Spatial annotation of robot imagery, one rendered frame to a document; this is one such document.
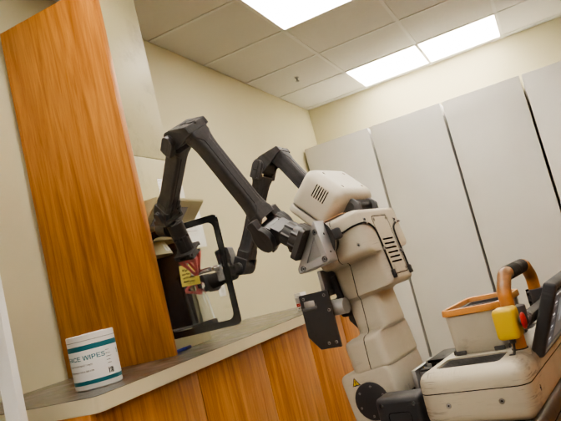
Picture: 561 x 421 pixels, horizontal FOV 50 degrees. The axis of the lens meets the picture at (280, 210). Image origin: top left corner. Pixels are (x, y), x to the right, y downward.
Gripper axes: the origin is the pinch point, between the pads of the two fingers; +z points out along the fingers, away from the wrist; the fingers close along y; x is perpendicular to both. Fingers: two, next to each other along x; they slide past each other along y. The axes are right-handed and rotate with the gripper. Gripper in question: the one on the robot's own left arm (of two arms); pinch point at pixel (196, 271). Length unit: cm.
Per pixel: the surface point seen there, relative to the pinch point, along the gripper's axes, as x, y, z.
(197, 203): -9.3, -40.5, -11.9
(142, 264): -18.2, 0.6, -8.2
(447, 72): 98, -373, 36
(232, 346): 8.1, 13.7, 23.7
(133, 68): -22, -61, -69
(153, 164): -21, -42, -32
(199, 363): 6.1, 33.3, 15.2
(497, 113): 126, -306, 65
